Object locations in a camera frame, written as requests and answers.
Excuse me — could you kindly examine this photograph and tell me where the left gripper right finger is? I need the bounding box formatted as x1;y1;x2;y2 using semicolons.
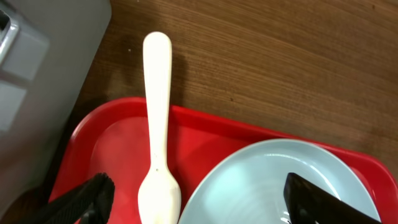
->
284;172;381;224

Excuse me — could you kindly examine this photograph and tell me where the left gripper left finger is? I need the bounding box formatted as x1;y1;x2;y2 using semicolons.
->
18;173;115;224

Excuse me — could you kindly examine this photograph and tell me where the light blue plate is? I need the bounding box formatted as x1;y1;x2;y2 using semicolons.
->
179;139;381;224

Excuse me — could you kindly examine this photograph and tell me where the white plastic spoon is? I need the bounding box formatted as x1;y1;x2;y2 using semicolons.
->
137;32;182;224

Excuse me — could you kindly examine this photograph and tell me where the grey dishwasher rack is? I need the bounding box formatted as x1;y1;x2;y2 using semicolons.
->
1;0;111;213

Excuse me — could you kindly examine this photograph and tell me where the red plastic tray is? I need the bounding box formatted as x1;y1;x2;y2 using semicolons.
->
50;97;397;223

